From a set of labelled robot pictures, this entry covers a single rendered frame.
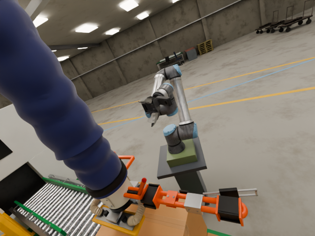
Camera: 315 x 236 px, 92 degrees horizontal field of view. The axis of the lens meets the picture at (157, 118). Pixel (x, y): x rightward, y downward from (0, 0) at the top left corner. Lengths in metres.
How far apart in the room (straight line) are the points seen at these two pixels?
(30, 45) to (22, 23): 0.07
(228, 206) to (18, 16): 0.97
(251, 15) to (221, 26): 2.08
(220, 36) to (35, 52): 13.90
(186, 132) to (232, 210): 0.94
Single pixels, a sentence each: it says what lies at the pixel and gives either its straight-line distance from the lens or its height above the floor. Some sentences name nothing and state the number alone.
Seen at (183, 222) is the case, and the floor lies 0.94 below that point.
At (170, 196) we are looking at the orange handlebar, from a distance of 0.78.
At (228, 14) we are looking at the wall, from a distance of 14.47.
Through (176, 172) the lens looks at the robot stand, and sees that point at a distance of 1.58.
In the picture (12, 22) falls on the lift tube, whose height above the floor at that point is 2.09.
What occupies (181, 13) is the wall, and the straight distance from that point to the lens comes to 13.92.
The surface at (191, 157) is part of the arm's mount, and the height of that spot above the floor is 0.81.
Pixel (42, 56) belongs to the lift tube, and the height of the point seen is 1.97.
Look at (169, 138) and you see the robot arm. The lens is 1.54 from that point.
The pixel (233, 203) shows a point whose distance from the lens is 0.69.
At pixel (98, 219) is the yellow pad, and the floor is 1.14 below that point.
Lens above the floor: 1.85
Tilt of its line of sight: 23 degrees down
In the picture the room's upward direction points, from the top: 25 degrees counter-clockwise
